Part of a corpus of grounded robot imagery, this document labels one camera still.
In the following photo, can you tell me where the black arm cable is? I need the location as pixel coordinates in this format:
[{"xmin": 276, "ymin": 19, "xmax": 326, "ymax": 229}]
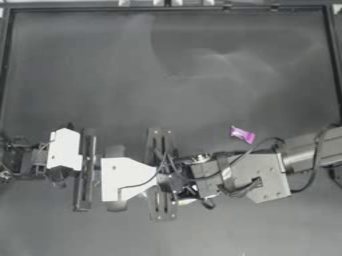
[{"xmin": 291, "ymin": 123, "xmax": 342, "ymax": 195}]

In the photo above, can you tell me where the black table frame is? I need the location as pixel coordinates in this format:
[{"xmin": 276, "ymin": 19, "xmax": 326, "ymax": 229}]
[{"xmin": 0, "ymin": 2, "xmax": 342, "ymax": 188}]

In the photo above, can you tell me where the purple candy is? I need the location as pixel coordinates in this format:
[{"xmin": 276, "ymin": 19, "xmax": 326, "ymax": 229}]
[{"xmin": 228, "ymin": 125, "xmax": 258, "ymax": 146}]

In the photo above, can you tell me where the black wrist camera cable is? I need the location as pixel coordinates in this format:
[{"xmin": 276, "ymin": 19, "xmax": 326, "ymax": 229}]
[{"xmin": 116, "ymin": 146, "xmax": 172, "ymax": 199}]

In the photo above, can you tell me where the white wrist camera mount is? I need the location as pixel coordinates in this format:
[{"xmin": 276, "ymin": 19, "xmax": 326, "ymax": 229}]
[
  {"xmin": 100, "ymin": 156, "xmax": 159, "ymax": 203},
  {"xmin": 45, "ymin": 127, "xmax": 84, "ymax": 171}
]

